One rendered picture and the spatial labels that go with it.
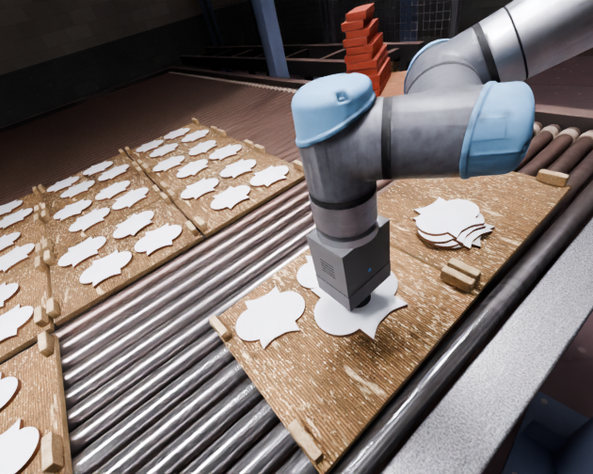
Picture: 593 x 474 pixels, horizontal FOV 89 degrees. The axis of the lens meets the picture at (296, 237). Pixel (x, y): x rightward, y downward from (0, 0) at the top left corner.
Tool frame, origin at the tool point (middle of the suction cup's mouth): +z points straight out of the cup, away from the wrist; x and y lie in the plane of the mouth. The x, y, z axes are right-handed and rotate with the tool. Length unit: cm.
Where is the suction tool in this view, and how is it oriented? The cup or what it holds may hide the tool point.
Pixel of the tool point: (357, 301)
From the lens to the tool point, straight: 48.8
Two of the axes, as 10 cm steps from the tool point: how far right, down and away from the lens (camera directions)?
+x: 6.2, 4.0, -6.7
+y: -7.5, 5.4, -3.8
